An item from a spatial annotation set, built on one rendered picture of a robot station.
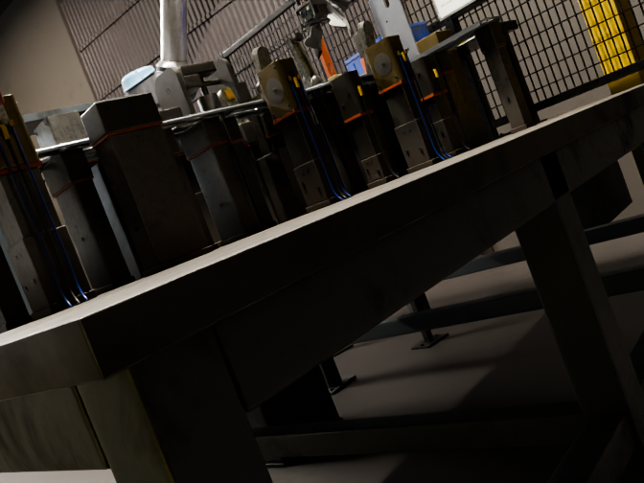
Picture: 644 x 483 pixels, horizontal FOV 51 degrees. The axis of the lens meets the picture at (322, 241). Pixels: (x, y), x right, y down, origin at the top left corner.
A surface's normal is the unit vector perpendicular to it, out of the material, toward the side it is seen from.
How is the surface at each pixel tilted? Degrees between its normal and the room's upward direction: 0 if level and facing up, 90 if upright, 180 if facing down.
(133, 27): 90
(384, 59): 90
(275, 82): 90
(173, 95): 90
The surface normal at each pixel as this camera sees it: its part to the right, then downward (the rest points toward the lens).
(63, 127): 0.62, -0.19
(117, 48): -0.60, 0.27
